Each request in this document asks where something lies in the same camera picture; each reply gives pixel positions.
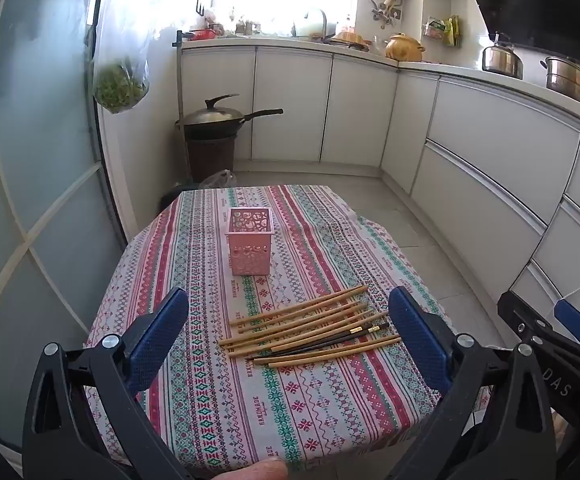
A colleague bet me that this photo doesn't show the white kitchen cabinets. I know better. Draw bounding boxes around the white kitchen cabinets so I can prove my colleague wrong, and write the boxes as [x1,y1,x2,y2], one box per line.
[180,45,580,311]

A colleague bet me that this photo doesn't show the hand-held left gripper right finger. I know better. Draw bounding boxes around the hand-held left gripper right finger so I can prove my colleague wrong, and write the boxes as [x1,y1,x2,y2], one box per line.
[387,286,558,480]

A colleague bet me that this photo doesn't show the brown woven tray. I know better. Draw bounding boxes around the brown woven tray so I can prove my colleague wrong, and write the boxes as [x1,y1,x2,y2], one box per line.
[330,31,373,52]

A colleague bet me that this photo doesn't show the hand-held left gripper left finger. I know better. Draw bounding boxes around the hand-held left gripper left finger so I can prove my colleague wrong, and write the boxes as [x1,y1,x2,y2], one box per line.
[22,287,193,480]

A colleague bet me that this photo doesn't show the plastic bag of greens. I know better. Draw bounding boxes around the plastic bag of greens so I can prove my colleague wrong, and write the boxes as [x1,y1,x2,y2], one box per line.
[87,0,151,115]

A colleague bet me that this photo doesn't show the water heater pipes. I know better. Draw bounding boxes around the water heater pipes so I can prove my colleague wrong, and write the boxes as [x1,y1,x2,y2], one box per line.
[370,0,403,28]

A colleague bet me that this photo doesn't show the row of condiment jars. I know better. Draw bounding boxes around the row of condiment jars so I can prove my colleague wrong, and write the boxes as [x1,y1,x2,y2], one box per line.
[217,10,263,37]

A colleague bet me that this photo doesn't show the frosted glass sliding door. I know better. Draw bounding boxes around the frosted glass sliding door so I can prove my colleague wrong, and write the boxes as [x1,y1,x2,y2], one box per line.
[0,0,135,461]

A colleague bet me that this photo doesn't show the yellow clay pot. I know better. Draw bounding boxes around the yellow clay pot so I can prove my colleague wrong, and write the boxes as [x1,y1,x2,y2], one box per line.
[386,33,427,62]

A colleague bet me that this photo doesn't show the clear plastic bag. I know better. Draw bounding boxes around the clear plastic bag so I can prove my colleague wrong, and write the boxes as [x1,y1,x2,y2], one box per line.
[199,169,238,190]

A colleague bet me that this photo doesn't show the person's left hand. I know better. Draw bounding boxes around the person's left hand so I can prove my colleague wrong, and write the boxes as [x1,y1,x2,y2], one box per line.
[221,460,289,480]

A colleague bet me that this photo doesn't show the white kitchen countertop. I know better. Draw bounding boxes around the white kitchen countertop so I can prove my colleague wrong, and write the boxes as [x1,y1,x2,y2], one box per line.
[180,35,580,133]

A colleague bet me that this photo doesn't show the steel stock pot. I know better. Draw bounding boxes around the steel stock pot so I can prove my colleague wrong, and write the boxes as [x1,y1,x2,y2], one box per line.
[541,56,580,108]

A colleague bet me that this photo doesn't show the patterned striped tablecloth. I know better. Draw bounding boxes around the patterned striped tablecloth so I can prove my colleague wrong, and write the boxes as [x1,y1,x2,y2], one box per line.
[86,185,493,473]

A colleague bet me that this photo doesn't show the pink perforated plastic basket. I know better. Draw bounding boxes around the pink perforated plastic basket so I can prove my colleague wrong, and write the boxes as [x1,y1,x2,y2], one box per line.
[225,206,274,277]

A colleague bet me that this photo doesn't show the steel kettle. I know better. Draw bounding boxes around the steel kettle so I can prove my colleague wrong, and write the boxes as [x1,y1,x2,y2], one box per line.
[482,32,524,80]

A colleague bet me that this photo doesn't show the pale dish basin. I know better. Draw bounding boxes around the pale dish basin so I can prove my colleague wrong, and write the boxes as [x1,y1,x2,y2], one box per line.
[292,12,327,38]

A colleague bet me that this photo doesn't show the dark dustpan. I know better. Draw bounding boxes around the dark dustpan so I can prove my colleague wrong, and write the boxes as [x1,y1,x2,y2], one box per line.
[159,180,195,213]

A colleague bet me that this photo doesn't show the wall rack with packets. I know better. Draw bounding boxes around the wall rack with packets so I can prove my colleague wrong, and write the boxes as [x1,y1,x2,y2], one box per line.
[422,14,463,48]

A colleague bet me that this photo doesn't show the bunch of bamboo chopsticks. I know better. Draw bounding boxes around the bunch of bamboo chopsticks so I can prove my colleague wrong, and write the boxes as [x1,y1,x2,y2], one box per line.
[218,285,402,368]

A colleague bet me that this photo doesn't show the curved sink faucet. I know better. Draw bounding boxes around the curved sink faucet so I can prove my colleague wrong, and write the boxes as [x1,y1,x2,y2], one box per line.
[304,8,329,36]

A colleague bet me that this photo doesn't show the black chopstick with gold band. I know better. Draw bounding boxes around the black chopstick with gold band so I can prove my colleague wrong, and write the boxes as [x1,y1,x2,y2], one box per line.
[270,327,378,356]
[245,324,391,362]

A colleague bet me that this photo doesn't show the brown woven bin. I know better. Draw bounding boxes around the brown woven bin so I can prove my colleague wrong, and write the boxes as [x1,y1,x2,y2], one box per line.
[186,135,238,184]

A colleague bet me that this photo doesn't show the black wok with lid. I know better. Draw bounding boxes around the black wok with lid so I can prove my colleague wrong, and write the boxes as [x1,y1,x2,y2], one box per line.
[176,94,284,141]

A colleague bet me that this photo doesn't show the black range hood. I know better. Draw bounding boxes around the black range hood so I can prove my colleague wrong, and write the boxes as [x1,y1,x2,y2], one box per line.
[457,0,580,68]

